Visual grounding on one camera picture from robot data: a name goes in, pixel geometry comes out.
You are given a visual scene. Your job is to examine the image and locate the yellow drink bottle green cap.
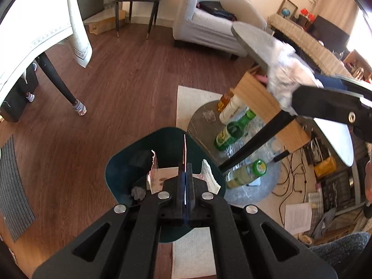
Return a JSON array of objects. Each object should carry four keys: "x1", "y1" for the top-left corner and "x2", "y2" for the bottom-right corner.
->
[{"x1": 225, "y1": 159, "x2": 267, "y2": 189}]

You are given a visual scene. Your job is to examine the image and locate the red ornaments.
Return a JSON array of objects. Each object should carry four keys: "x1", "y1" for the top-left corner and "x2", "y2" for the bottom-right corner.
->
[{"x1": 299, "y1": 8, "x2": 316, "y2": 24}]

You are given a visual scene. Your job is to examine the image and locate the white paper sheet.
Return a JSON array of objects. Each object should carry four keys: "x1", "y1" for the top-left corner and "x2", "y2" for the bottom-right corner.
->
[{"x1": 284, "y1": 203, "x2": 314, "y2": 235}]

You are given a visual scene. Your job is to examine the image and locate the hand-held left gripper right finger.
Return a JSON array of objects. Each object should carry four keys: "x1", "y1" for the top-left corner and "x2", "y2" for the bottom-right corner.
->
[{"x1": 186, "y1": 163, "x2": 339, "y2": 279}]

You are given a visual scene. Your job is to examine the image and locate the white plastic bottle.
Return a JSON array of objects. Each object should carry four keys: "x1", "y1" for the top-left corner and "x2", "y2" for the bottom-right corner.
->
[{"x1": 219, "y1": 95, "x2": 243, "y2": 124}]

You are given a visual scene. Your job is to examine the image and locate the person's grey trouser leg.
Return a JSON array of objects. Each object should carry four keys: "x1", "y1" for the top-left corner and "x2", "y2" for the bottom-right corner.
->
[{"x1": 308, "y1": 231, "x2": 371, "y2": 279}]

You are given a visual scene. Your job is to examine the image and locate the framed globe picture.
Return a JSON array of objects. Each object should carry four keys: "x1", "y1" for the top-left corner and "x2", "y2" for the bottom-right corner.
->
[{"x1": 277, "y1": 0, "x2": 298, "y2": 19}]

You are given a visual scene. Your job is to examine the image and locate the wooden board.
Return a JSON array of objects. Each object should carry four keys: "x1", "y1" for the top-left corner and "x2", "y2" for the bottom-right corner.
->
[{"x1": 234, "y1": 71, "x2": 311, "y2": 153}]

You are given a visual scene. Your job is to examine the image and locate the black bag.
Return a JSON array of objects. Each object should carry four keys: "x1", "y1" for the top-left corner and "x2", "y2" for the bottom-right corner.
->
[{"x1": 197, "y1": 1, "x2": 237, "y2": 21}]

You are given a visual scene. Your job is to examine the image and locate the black television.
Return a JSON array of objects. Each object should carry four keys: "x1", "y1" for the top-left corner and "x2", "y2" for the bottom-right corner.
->
[{"x1": 308, "y1": 15, "x2": 350, "y2": 53}]

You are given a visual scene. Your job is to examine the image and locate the flat cardboard box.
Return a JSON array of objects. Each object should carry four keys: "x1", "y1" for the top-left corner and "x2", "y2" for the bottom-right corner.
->
[{"x1": 88, "y1": 9, "x2": 127, "y2": 34}]

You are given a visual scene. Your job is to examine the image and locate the grey armchair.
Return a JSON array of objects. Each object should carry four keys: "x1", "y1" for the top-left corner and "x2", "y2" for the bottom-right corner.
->
[{"x1": 173, "y1": 0, "x2": 268, "y2": 60}]

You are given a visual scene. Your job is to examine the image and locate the black storage box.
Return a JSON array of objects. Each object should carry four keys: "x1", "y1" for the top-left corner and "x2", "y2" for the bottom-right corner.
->
[{"x1": 0, "y1": 64, "x2": 40, "y2": 123}]

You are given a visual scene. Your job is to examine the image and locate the black printed box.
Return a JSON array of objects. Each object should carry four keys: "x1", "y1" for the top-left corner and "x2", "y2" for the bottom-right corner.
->
[{"x1": 318, "y1": 169, "x2": 359, "y2": 210}]

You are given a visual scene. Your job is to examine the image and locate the teal waste bin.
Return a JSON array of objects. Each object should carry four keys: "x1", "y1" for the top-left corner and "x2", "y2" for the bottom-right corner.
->
[{"x1": 105, "y1": 127, "x2": 226, "y2": 243}]

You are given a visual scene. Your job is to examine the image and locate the grey crumpled wrapper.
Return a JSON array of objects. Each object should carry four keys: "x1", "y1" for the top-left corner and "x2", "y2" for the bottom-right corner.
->
[{"x1": 131, "y1": 186, "x2": 147, "y2": 201}]

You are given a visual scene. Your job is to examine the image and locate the white plastic wrap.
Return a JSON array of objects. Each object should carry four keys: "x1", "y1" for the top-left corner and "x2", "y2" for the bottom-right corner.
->
[{"x1": 266, "y1": 39, "x2": 319, "y2": 114}]

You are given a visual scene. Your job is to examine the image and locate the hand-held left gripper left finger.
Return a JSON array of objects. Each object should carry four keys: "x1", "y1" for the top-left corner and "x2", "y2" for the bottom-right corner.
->
[{"x1": 32, "y1": 173, "x2": 186, "y2": 279}]

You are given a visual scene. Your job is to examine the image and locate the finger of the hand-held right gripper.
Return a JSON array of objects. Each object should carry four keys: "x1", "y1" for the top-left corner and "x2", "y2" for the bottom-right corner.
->
[
  {"x1": 315, "y1": 74, "x2": 372, "y2": 94},
  {"x1": 291, "y1": 85, "x2": 361, "y2": 127}
]

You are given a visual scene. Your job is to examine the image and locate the clear plastic bottle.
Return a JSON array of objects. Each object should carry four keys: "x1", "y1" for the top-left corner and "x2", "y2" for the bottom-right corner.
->
[{"x1": 256, "y1": 134, "x2": 289, "y2": 163}]

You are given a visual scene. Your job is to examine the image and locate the white rug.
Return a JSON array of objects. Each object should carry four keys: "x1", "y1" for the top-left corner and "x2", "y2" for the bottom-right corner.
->
[{"x1": 171, "y1": 85, "x2": 291, "y2": 279}]

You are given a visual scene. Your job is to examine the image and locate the black table leg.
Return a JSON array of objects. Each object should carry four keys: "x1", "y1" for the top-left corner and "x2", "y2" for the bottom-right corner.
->
[{"x1": 38, "y1": 51, "x2": 77, "y2": 105}]

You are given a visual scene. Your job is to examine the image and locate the wooden shelf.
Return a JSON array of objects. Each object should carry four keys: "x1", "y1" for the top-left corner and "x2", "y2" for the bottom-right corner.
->
[{"x1": 343, "y1": 49, "x2": 372, "y2": 82}]

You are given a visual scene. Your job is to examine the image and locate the white tablecloth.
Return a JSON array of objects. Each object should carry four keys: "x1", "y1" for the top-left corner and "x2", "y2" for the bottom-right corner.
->
[{"x1": 0, "y1": 0, "x2": 93, "y2": 105}]

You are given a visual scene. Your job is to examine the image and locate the grey ribbed floor mat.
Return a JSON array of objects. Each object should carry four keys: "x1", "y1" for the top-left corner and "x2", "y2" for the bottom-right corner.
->
[{"x1": 0, "y1": 135, "x2": 37, "y2": 242}]

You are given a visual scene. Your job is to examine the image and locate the yellow packet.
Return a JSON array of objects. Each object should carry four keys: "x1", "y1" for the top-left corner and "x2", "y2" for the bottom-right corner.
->
[{"x1": 314, "y1": 155, "x2": 338, "y2": 178}]

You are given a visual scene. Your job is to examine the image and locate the green glass bottle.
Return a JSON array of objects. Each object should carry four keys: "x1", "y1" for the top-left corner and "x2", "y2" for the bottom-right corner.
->
[{"x1": 214, "y1": 109, "x2": 257, "y2": 152}]

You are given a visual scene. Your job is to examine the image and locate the cabinet with lace cloth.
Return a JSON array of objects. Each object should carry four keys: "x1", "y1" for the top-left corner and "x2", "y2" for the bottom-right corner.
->
[{"x1": 267, "y1": 14, "x2": 352, "y2": 77}]

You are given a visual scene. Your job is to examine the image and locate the person's right hand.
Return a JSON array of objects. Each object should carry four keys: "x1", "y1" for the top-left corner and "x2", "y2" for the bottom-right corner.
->
[{"x1": 365, "y1": 160, "x2": 372, "y2": 205}]

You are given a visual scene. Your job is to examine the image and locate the orange drink bottle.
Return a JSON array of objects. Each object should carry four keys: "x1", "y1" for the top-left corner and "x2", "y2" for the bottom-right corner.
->
[{"x1": 217, "y1": 87, "x2": 235, "y2": 112}]

